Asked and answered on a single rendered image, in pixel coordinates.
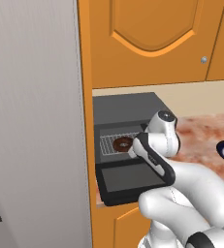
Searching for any brown bagel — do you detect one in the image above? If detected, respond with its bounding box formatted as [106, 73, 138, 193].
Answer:
[112, 136, 135, 154]

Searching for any dark grey toaster oven door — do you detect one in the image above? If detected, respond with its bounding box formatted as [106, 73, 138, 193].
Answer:
[94, 158, 170, 207]

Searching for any metal toaster oven rack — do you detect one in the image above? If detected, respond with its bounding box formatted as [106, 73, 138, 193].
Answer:
[99, 131, 143, 156]

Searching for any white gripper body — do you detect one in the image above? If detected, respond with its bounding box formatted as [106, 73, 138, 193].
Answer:
[128, 149, 139, 160]

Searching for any orange arched cupboard door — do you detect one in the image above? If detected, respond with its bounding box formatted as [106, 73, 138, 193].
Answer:
[89, 0, 224, 89]

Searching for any dark grey toaster oven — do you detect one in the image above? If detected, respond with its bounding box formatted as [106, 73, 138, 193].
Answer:
[92, 92, 177, 167]

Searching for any orange base cupboard door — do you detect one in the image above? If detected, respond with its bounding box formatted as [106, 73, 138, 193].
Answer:
[112, 206, 154, 248]

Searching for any tall grey fridge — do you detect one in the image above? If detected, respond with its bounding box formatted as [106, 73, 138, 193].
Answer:
[0, 0, 94, 248]

